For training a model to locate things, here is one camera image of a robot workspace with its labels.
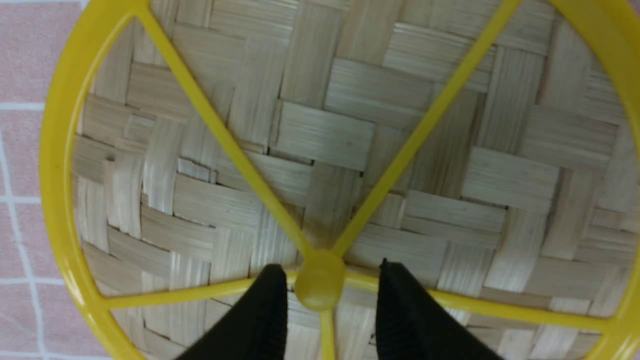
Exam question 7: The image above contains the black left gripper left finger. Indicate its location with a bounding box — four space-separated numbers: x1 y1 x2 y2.
177 264 288 360

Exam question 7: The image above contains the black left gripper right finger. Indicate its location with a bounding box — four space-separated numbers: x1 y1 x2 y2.
375 259 501 360

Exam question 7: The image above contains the yellow woven bamboo steamer lid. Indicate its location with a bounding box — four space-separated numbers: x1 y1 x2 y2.
39 0 639 360

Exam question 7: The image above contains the pink checkered tablecloth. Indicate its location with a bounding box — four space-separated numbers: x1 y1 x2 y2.
0 0 109 360

